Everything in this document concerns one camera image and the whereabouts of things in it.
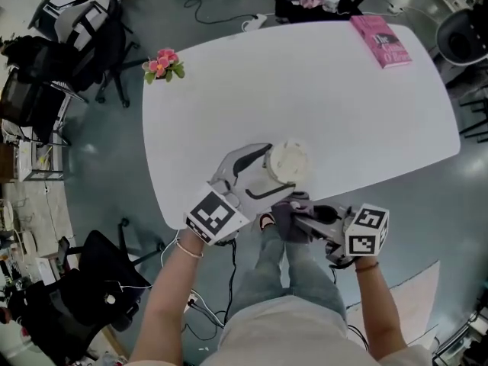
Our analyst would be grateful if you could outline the office chair with white jacket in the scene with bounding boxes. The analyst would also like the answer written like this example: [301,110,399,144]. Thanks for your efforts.
[28,0,140,108]

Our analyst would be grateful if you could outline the person's left shoe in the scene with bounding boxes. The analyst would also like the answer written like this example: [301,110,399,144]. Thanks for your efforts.
[258,212,276,233]

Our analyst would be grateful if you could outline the person's grey jeans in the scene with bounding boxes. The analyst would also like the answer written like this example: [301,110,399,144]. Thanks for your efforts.
[230,223,348,319]

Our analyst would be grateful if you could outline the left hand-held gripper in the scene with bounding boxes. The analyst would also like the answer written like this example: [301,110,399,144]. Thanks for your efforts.
[184,142,297,246]

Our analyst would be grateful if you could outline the gold bracelet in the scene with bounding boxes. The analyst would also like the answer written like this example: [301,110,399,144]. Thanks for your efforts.
[174,238,204,259]

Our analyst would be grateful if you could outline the black mesh armless chair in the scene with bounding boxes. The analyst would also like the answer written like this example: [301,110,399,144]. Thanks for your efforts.
[0,66,87,146]

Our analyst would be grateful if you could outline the grey cloth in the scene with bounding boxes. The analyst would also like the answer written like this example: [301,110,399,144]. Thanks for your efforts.
[270,191,317,243]

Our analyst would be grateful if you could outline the white cable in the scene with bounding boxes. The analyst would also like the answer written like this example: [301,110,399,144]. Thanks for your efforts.
[104,230,180,291]

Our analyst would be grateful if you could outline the white lidded cup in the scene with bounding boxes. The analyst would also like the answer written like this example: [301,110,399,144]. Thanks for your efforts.
[262,138,313,186]

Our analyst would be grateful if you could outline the person's left forearm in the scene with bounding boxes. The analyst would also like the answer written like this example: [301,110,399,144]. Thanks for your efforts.
[129,229,205,366]

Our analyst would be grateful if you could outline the hand-held gripper black cable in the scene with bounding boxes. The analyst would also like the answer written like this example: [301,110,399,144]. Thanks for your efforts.
[185,238,239,339]
[327,263,371,352]

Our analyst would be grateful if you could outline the left hand-held gripper black cable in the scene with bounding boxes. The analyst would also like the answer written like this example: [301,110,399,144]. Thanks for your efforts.
[185,238,239,339]

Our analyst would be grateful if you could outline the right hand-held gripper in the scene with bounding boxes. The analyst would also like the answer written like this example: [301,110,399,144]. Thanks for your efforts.
[295,203,390,268]

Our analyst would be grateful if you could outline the pink potted flowers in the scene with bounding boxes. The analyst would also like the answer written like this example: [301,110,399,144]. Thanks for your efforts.
[142,48,186,85]

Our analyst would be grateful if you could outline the beige rug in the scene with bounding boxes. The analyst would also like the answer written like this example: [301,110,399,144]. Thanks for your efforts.
[346,259,441,348]

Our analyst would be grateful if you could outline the right hand-held gripper black cable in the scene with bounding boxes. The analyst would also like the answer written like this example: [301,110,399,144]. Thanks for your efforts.
[327,263,371,352]

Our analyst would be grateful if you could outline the person's right forearm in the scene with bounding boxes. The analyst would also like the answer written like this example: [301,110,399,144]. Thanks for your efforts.
[354,255,411,361]

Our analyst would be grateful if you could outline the pink book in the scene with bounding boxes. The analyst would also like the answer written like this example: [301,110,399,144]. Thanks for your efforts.
[349,14,413,70]

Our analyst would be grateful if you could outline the person's beige shirt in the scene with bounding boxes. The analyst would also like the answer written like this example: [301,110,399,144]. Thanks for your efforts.
[125,295,439,366]

